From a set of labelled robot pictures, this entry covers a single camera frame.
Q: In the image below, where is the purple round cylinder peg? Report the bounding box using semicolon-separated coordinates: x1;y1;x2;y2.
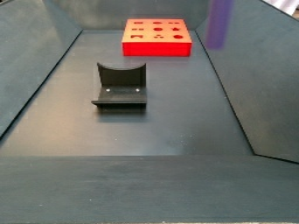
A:
205;0;233;50

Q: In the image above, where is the red shape sorter board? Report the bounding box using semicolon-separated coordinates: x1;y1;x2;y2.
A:
121;18;192;57

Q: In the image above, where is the black curved holder bracket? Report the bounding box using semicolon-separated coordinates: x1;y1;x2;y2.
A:
91;63;147;107

